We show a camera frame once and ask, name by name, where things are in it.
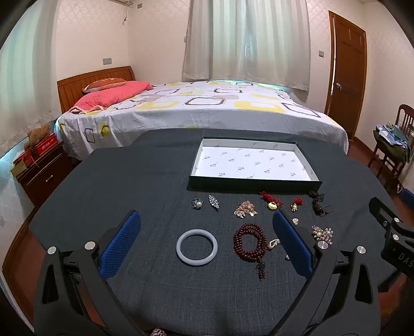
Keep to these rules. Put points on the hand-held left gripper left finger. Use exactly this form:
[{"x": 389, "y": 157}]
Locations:
[{"x": 121, "y": 245}]

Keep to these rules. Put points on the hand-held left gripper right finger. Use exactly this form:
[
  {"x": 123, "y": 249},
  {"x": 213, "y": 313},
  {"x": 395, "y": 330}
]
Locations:
[{"x": 291, "y": 245}]

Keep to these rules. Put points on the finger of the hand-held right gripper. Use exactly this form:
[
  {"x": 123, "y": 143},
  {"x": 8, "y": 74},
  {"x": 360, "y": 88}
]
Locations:
[
  {"x": 401, "y": 234},
  {"x": 381, "y": 210}
]

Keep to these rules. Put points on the pearl cluster brooch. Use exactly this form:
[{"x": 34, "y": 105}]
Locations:
[{"x": 321, "y": 233}]

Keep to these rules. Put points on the small red knot charm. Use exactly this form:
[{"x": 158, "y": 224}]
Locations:
[{"x": 295, "y": 206}]

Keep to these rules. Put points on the red tassel gold charm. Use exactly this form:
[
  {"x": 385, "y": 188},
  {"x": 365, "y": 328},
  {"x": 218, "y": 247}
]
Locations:
[{"x": 273, "y": 205}]

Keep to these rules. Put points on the white jade bangle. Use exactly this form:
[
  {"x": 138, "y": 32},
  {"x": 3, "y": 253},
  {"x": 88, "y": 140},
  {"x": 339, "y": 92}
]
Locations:
[{"x": 179, "y": 247}]

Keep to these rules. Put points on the long crystal brooch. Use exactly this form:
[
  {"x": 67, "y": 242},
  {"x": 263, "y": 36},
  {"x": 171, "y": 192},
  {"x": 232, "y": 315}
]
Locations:
[{"x": 213, "y": 202}]

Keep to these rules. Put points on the shallow green cardboard tray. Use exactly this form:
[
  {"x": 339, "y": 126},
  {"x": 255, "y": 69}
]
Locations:
[{"x": 252, "y": 161}]

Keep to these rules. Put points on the blue container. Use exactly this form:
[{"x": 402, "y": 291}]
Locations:
[{"x": 408, "y": 195}]

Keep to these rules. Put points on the wooden chair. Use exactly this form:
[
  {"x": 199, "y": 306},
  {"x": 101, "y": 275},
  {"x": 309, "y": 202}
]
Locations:
[{"x": 383, "y": 158}]

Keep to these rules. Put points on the dark grey tablecloth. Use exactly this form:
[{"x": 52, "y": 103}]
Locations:
[{"x": 145, "y": 181}]

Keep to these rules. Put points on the pile of clothes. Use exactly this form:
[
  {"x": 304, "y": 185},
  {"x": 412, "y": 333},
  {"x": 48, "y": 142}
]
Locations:
[{"x": 391, "y": 135}]

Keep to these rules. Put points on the dark wooden nightstand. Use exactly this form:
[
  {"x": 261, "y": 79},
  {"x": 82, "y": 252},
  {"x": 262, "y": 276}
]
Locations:
[{"x": 45, "y": 177}]

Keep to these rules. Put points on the large red gift box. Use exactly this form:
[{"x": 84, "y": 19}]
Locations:
[{"x": 45, "y": 144}]

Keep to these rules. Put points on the small red gift box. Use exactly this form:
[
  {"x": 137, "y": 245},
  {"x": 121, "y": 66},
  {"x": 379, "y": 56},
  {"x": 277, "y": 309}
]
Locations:
[{"x": 26, "y": 159}]

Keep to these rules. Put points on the gold box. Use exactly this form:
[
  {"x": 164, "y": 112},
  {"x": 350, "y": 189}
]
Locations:
[{"x": 17, "y": 168}]

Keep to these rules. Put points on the brown teddy bear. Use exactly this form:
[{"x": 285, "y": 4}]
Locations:
[{"x": 37, "y": 134}]

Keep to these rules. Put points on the brown wooden door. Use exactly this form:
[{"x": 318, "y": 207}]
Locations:
[{"x": 347, "y": 64}]

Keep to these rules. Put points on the pink pillow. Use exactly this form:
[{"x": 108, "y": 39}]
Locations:
[{"x": 106, "y": 97}]

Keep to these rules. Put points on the bed with printed sheet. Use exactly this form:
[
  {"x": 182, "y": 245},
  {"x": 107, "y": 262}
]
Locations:
[{"x": 210, "y": 113}]

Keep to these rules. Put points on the orange pillow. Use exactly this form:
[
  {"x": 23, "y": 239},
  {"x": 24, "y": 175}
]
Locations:
[{"x": 103, "y": 84}]

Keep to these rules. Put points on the wooden headboard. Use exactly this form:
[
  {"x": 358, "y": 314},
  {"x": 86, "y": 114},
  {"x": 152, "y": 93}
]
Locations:
[{"x": 77, "y": 87}]

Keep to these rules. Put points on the sheer side curtain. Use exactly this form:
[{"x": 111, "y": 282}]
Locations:
[{"x": 26, "y": 80}]

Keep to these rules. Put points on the white window curtain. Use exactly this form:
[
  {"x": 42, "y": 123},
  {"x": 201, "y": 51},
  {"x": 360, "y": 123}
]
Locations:
[{"x": 252, "y": 38}]

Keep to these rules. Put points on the white air conditioner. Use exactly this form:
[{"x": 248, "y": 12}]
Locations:
[{"x": 121, "y": 2}]

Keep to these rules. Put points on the wall light switch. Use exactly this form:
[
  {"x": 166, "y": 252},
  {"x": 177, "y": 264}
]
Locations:
[{"x": 321, "y": 53}]

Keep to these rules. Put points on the grey wall outlet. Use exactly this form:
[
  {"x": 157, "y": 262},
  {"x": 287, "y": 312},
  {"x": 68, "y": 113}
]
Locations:
[{"x": 107, "y": 60}]

